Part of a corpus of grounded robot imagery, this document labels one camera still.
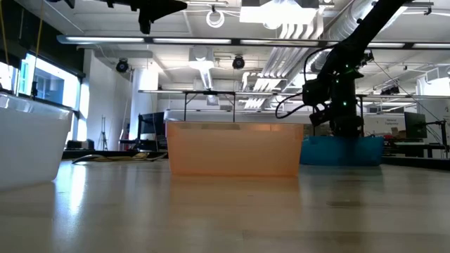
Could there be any silver ventilation duct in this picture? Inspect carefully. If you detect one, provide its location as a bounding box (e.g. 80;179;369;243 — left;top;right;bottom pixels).
311;0;409;73

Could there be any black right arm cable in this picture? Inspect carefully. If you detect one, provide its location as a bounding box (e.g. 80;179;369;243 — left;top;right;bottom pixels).
275;45;333;120

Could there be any bright window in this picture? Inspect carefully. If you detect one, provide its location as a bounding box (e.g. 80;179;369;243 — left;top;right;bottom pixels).
0;52;82;141

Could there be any gold spoon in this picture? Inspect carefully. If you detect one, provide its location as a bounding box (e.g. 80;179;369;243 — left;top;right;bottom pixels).
100;152;150;162

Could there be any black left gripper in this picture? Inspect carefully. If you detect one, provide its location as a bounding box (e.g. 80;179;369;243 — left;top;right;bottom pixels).
105;0;189;35

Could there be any long overhead light bar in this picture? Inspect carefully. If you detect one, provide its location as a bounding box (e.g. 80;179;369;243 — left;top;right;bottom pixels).
56;34;450;50

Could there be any black computer monitor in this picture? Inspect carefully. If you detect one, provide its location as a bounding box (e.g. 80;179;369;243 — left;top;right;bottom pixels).
138;111;166;141
403;111;428;140

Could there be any yellow hanging cord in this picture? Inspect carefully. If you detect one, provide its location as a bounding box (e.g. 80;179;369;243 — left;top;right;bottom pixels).
0;0;11;67
34;0;46;60

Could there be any black case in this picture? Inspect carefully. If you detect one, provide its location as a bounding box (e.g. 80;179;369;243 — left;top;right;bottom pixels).
65;138;96;151

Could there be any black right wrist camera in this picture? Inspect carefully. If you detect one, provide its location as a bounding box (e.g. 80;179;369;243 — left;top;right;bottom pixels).
308;103;334;128

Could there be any black aluminium table frame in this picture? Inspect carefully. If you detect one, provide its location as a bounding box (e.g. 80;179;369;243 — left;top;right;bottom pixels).
62;150;450;172

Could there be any black ceiling light fixture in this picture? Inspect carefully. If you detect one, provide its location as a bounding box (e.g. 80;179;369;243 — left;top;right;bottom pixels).
380;85;401;96

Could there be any white air duct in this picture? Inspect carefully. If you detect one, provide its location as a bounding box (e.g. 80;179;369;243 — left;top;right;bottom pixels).
188;46;216;91

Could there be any dark workbench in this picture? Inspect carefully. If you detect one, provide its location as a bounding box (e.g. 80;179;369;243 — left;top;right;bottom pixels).
382;139;450;159

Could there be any dark iridescent spoon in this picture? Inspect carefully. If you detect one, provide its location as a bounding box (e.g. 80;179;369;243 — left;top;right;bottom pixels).
146;151;169;162

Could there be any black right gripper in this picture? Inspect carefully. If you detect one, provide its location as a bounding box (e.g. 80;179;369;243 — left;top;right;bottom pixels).
331;107;365;138

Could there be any orange translucent plastic bin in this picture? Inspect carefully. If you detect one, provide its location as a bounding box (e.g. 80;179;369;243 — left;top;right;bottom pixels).
165;121;305;177

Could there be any teal plastic bin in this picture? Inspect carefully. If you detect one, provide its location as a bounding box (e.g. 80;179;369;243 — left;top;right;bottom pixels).
300;135;385;167

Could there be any black desk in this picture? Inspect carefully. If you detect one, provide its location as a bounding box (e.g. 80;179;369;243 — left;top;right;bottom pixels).
118;138;169;153

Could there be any thin metal tripod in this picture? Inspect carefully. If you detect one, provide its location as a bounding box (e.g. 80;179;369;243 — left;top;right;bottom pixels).
97;115;109;152

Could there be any white coiled cable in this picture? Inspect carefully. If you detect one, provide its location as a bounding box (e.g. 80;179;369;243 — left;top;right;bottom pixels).
205;9;226;29

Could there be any clear plastic bin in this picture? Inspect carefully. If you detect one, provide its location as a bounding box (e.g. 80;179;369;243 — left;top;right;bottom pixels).
0;91;74;193

